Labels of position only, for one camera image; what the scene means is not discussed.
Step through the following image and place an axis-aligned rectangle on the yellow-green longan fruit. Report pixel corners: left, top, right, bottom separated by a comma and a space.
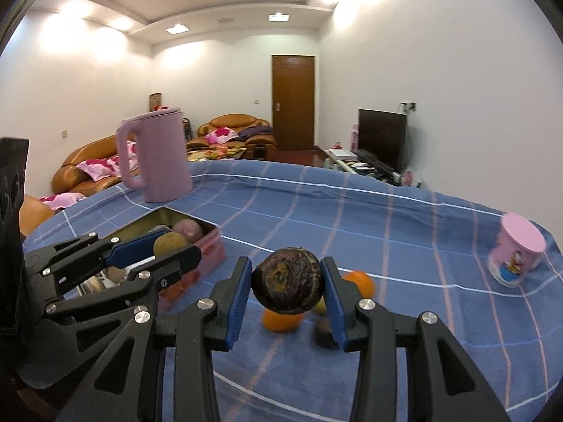
153, 231, 188, 257

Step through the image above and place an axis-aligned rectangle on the purple passion fruit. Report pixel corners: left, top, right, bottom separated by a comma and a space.
172, 218, 204, 244

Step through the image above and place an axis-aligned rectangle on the small orange mandarin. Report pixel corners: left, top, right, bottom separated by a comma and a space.
343, 270, 376, 298

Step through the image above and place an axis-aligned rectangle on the dark dried fruit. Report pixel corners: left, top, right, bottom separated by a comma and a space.
313, 316, 339, 350

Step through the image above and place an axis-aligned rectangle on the dark wrinkled passion fruit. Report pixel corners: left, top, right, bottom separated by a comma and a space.
251, 247, 324, 315

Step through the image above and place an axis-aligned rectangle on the near brown leather sofa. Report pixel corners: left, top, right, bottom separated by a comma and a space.
19, 194, 55, 238

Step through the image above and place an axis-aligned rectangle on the pink floral cushion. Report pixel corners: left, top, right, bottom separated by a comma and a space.
39, 192, 86, 211
76, 157, 120, 182
205, 127, 239, 145

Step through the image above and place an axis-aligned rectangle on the pink metal tin box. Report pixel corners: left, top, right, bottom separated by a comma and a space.
75, 207, 226, 313

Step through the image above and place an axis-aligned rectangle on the long brown leather sofa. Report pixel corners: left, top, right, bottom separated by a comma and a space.
51, 135, 121, 196

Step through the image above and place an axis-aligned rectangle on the pink electric kettle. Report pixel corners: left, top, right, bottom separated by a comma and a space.
115, 108, 193, 203

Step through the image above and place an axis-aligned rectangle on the blue checked tablecloth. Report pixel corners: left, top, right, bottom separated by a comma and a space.
21, 158, 563, 422

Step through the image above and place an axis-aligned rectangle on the pink cartoon mug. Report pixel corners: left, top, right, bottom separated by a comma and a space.
488, 212, 547, 288

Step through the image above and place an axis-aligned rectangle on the wooden coffee table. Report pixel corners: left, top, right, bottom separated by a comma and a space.
187, 147, 246, 162

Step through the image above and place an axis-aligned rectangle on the brown leather armchair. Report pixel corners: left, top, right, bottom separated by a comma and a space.
186, 113, 277, 160

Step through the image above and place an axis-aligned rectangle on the white tv stand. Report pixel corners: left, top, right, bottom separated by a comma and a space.
323, 149, 397, 185

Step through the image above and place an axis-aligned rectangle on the brown wooden door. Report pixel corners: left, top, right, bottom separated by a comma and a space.
272, 55, 315, 151

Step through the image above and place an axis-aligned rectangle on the black television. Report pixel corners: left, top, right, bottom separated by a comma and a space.
358, 109, 407, 172

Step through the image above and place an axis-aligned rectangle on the wall power socket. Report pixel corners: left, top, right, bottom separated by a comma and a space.
399, 101, 416, 114

